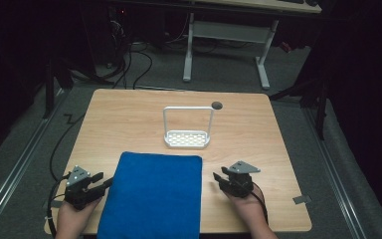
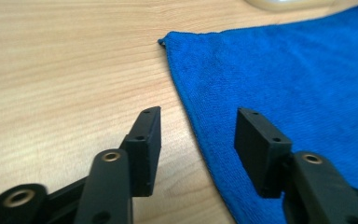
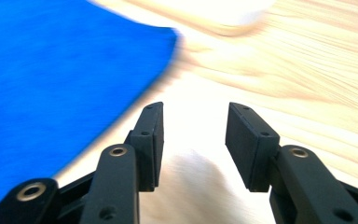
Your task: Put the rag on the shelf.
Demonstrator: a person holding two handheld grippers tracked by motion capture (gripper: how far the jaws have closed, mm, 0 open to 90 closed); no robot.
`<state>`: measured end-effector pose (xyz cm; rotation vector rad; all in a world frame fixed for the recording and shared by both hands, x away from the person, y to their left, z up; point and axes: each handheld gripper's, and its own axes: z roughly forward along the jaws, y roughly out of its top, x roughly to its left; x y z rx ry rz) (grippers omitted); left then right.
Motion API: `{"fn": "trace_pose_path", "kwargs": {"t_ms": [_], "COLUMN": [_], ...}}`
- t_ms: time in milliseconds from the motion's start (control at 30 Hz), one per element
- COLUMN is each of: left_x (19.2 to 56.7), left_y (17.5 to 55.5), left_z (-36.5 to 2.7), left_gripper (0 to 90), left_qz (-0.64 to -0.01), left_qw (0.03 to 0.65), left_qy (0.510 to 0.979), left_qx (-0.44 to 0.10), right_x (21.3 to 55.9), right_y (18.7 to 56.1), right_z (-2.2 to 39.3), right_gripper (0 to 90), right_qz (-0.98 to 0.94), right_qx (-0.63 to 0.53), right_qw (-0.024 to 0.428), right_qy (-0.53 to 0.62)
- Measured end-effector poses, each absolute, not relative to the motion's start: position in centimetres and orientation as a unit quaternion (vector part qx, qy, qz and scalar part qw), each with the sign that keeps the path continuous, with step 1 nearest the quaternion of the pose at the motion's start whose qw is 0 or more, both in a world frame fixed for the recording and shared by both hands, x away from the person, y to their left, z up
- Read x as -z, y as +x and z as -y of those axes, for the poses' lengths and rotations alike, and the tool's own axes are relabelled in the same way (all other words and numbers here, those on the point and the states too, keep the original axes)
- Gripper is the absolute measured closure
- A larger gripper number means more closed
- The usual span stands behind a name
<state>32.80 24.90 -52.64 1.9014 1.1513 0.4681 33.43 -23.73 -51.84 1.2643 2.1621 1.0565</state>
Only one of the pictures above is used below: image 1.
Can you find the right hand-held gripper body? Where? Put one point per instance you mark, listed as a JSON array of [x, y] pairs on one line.
[[240, 184]]

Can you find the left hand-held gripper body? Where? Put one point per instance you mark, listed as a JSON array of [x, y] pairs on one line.
[[78, 194]]

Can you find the blue towel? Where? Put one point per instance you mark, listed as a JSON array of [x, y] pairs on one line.
[[152, 195]]

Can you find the person's left hand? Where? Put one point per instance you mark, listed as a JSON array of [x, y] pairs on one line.
[[71, 219]]

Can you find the person's right hand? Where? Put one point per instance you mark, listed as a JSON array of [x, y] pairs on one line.
[[250, 209]]

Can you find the grey tape piece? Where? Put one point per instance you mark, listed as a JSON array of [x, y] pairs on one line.
[[301, 199]]

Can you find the black metal stand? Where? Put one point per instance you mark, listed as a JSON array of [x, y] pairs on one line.
[[49, 89], [320, 113]]

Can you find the small red object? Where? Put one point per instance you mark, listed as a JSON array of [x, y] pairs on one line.
[[286, 47]]

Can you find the white-legged wooden desk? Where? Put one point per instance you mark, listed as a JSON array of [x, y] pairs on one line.
[[229, 31]]

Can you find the dark computer case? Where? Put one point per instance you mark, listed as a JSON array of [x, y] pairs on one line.
[[119, 23]]

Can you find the metal floor rail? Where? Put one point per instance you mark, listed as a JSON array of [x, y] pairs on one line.
[[335, 179], [20, 159]]

